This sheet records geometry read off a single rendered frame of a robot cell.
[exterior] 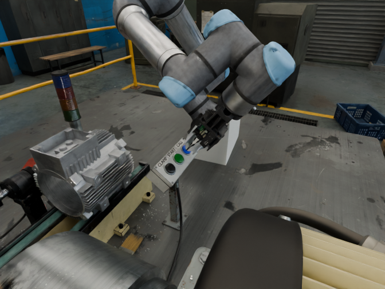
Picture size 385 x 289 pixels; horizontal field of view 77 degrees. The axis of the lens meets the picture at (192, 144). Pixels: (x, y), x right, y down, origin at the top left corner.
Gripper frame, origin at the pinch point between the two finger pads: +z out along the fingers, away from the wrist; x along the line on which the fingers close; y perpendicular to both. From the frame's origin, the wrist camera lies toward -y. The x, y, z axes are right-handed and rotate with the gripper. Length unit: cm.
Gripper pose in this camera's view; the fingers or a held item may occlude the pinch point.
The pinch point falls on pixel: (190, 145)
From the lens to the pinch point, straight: 70.7
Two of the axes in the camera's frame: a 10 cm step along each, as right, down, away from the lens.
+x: 7.2, 6.9, 0.4
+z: -5.5, 5.4, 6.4
